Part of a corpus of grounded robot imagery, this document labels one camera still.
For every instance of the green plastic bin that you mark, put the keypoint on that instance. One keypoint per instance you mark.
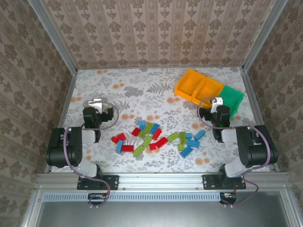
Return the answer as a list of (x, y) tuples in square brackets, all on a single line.
[(233, 99)]

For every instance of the yellow plastic bin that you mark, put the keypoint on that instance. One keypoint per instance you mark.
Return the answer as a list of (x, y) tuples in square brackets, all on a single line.
[(187, 87), (208, 88)]

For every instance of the small red lego brick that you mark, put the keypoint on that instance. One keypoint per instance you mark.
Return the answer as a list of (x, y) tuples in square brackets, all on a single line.
[(152, 146), (114, 140)]

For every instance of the small blue lego brick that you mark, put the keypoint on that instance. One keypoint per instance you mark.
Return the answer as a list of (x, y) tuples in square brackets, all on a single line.
[(188, 135)]

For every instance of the small green lego brick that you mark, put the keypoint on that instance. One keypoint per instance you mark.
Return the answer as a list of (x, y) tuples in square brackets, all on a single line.
[(180, 147)]

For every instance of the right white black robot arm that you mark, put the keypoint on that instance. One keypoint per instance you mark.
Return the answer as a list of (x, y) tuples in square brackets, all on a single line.
[(251, 146)]

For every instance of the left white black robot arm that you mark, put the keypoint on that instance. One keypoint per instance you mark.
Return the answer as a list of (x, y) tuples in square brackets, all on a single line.
[(59, 151)]

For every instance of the floral print table cover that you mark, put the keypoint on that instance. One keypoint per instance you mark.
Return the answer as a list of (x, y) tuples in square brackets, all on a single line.
[(142, 99)]

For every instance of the grey metal panel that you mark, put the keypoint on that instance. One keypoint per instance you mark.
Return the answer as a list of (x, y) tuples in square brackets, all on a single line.
[(154, 215)]

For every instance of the aluminium side rail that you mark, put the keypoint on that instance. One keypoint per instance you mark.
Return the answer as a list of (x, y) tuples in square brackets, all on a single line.
[(252, 99), (67, 99)]

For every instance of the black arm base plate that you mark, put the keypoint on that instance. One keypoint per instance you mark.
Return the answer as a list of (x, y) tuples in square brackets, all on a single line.
[(111, 182), (209, 182)]

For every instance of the long aluminium base rail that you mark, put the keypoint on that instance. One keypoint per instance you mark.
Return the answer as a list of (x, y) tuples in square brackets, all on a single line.
[(161, 180)]

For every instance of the aluminium frame post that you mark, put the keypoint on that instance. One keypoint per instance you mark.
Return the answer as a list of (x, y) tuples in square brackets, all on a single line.
[(52, 35), (265, 35)]

